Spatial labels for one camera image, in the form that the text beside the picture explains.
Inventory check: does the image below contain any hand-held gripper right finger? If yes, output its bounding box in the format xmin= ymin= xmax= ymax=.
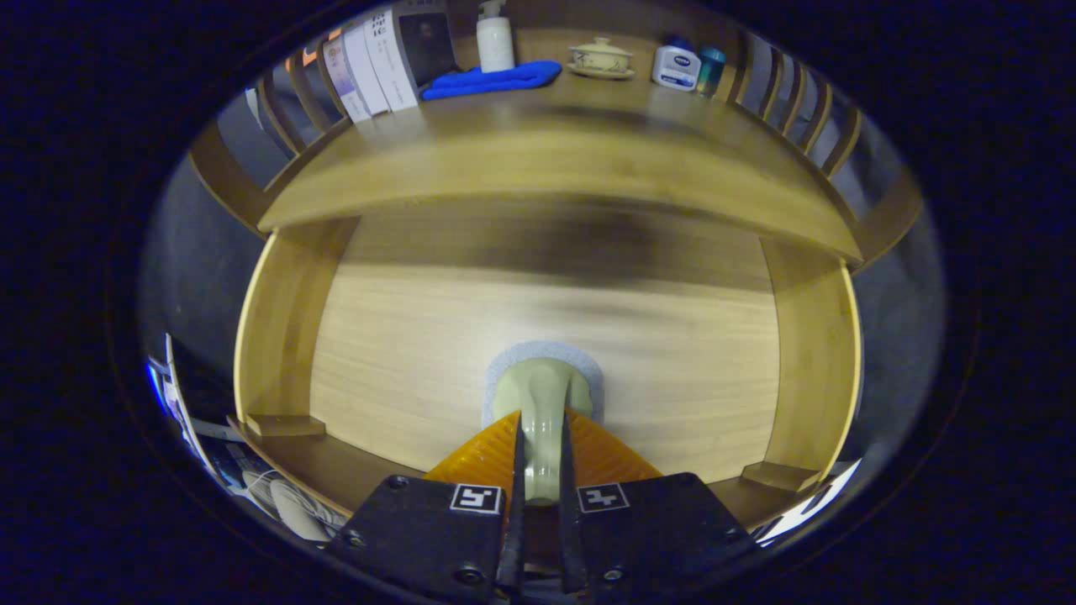
xmin=559 ymin=409 xmax=762 ymax=593

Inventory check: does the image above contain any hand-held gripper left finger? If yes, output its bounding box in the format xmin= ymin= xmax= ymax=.
xmin=324 ymin=409 xmax=526 ymax=597

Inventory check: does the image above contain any pale green handled brush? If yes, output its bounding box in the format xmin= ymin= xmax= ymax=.
xmin=481 ymin=340 xmax=606 ymax=507

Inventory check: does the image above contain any wooden drawer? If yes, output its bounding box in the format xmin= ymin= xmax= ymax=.
xmin=234 ymin=197 xmax=862 ymax=518

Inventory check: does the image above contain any wooden countertop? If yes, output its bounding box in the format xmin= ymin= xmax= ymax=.
xmin=256 ymin=29 xmax=865 ymax=261

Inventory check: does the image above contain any person's white shoe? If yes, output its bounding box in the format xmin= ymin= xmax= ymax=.
xmin=244 ymin=469 xmax=347 ymax=543

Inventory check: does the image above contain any white board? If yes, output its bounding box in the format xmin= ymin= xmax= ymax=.
xmin=757 ymin=458 xmax=862 ymax=547

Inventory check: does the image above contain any blue cloth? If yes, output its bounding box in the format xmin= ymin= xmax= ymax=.
xmin=420 ymin=60 xmax=562 ymax=102

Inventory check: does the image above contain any white and dark book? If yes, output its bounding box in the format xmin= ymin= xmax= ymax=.
xmin=363 ymin=4 xmax=459 ymax=113

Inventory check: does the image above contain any lavender book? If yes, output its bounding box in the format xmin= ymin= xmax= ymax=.
xmin=322 ymin=38 xmax=372 ymax=124

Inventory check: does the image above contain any beige lidded teacup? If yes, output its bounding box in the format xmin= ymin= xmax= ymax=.
xmin=567 ymin=36 xmax=636 ymax=81

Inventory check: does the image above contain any thin white book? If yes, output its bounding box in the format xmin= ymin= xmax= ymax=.
xmin=340 ymin=24 xmax=393 ymax=117

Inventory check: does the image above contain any white lotion bottle blue cap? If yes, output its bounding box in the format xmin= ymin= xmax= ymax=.
xmin=651 ymin=38 xmax=703 ymax=92

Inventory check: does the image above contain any white spray bottle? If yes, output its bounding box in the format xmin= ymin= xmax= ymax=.
xmin=476 ymin=0 xmax=516 ymax=74

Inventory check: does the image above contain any teal bottle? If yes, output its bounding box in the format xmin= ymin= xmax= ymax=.
xmin=696 ymin=47 xmax=727 ymax=98

